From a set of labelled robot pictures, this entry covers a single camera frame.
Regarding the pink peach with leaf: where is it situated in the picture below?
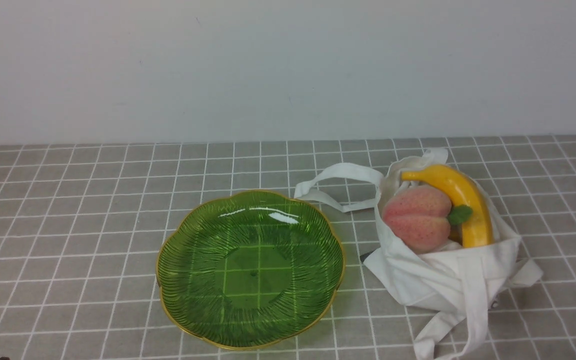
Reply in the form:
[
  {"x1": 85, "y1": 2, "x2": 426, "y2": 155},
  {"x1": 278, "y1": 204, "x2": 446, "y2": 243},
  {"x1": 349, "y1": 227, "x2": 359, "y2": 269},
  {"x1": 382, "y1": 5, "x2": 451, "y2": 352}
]
[{"x1": 381, "y1": 186, "x2": 474, "y2": 253}]

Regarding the white cloth tote bag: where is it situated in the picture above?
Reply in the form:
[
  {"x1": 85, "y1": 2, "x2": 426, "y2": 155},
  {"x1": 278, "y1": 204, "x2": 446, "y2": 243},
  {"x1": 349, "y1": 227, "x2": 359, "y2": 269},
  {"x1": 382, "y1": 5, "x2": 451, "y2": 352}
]
[{"x1": 294, "y1": 148, "x2": 544, "y2": 360}]

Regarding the checkered grey tablecloth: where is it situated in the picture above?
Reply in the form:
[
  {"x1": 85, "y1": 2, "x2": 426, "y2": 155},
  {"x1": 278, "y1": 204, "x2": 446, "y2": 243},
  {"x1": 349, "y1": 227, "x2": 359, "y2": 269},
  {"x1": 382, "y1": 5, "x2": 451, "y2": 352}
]
[{"x1": 0, "y1": 134, "x2": 576, "y2": 360}]

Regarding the green glass plate gold rim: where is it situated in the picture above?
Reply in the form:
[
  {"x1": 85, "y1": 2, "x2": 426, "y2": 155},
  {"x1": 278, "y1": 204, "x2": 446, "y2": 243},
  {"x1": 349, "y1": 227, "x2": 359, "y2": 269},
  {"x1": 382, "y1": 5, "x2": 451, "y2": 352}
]
[{"x1": 156, "y1": 189, "x2": 346, "y2": 350}]

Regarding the yellow banana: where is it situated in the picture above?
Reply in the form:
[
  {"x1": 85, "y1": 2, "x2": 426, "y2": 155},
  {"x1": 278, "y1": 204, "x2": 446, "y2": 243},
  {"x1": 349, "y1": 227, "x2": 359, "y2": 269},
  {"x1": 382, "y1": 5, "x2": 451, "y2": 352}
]
[{"x1": 400, "y1": 164, "x2": 495, "y2": 248}]

